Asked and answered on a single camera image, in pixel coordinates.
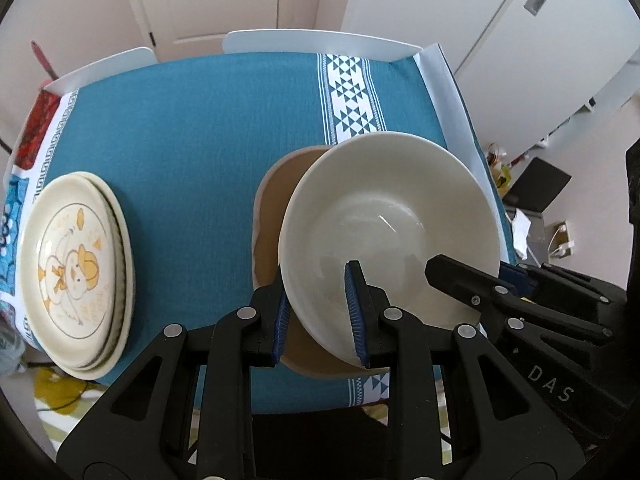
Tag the white chair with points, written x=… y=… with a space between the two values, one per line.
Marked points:
x=110 y=65
x=310 y=42

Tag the large white bowl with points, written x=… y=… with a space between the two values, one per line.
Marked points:
x=380 y=200

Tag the white paper box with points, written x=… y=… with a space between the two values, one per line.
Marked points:
x=525 y=232

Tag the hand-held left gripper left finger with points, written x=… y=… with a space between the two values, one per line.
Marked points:
x=280 y=325

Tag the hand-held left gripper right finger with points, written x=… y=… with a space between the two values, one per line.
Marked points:
x=356 y=310

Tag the black flat case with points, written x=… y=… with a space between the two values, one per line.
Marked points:
x=537 y=185

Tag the cream round plate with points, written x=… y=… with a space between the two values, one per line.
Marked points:
x=131 y=270

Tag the cream duck print plate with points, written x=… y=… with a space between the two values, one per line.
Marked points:
x=70 y=270

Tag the brown plate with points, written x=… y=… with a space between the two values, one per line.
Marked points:
x=267 y=220

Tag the yellow patterned floor mat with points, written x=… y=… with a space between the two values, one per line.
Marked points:
x=55 y=390

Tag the grey blue plastic bag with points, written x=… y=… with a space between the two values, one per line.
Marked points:
x=10 y=345

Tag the red and blue table cover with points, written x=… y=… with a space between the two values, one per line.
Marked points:
x=40 y=120

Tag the white door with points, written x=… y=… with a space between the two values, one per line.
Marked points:
x=225 y=0

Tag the white cabinet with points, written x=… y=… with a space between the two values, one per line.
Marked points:
x=450 y=10

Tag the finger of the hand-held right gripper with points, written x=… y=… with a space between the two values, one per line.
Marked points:
x=515 y=277
x=460 y=280

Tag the blue patterned tablecloth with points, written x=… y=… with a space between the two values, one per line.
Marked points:
x=200 y=160

